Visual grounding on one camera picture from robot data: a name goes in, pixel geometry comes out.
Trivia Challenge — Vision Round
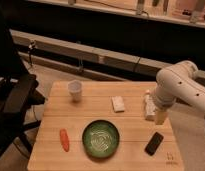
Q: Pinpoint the green ceramic bowl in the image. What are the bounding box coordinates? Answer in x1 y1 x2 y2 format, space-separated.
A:
82 120 120 159

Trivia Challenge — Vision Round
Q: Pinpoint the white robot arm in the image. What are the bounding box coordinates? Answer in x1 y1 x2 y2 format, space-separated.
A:
152 60 205 125

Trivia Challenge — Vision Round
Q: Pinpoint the white plastic bottle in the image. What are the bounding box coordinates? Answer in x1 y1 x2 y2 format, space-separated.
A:
144 90 156 121

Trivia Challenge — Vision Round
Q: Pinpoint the black smartphone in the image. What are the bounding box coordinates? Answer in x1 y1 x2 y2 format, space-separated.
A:
145 132 164 156

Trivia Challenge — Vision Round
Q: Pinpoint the white sponge block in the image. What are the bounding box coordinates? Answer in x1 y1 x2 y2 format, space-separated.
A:
112 96 125 112

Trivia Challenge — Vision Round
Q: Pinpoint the orange carrot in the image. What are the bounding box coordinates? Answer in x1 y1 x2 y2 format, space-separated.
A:
60 129 69 152

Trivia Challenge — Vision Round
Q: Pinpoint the black office chair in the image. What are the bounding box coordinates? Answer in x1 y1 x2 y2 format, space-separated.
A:
0 6 47 161

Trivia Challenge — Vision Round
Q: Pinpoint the grey baseboard rail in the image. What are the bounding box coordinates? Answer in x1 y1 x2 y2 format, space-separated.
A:
9 29 205 88

